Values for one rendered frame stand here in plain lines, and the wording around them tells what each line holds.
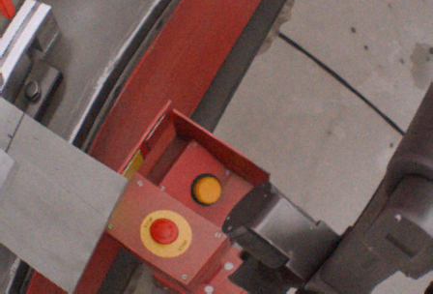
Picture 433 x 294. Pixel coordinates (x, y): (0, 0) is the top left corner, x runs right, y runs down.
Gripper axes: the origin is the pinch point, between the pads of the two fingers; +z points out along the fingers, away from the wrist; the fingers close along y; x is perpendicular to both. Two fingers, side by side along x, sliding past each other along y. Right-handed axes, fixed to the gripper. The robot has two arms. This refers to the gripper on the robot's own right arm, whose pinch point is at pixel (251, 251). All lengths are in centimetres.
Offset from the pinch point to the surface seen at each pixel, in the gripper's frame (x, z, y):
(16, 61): -35.7, 21.2, -0.1
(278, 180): 30, 96, -32
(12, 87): -33.7, 24.1, 2.8
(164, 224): -3.5, 22.7, 1.2
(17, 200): -23.3, 11.4, 14.5
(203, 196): 0.1, 30.1, -6.6
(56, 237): -16.7, 8.1, 14.1
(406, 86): 44, 89, -76
